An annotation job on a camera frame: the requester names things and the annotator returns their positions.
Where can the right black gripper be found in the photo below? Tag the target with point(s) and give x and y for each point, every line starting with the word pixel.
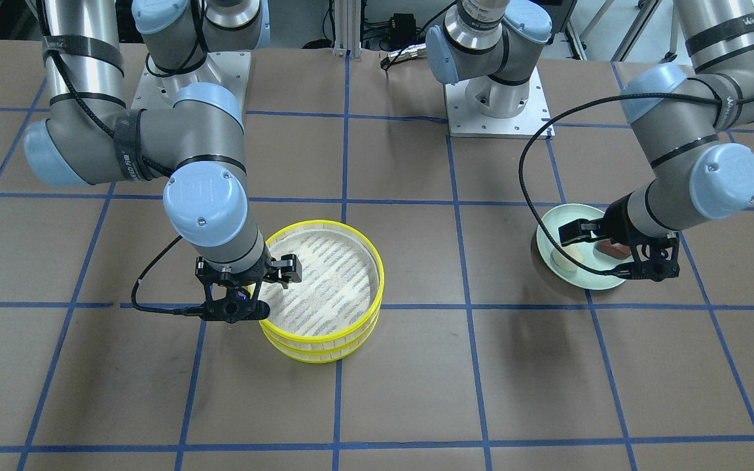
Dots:
pixel 287 269

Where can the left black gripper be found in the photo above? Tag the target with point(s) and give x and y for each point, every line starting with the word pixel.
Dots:
pixel 622 224

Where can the yellow bamboo steamer layer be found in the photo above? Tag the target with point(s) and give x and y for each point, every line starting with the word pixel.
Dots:
pixel 324 349
pixel 343 279

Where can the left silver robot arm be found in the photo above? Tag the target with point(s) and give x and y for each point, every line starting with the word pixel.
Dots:
pixel 677 117

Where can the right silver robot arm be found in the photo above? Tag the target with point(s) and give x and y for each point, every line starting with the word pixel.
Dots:
pixel 195 140

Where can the brown bun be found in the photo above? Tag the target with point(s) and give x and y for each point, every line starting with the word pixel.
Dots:
pixel 614 249

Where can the black power box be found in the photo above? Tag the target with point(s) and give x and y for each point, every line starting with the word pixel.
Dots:
pixel 402 29

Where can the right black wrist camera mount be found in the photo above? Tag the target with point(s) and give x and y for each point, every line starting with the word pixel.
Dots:
pixel 235 306

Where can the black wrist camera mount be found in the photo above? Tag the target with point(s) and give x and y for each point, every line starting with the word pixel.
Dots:
pixel 653 258
pixel 235 306

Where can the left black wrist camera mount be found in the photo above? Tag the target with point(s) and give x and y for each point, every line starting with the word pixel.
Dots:
pixel 653 258

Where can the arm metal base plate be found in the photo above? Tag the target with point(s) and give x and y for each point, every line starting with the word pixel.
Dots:
pixel 228 69
pixel 483 108

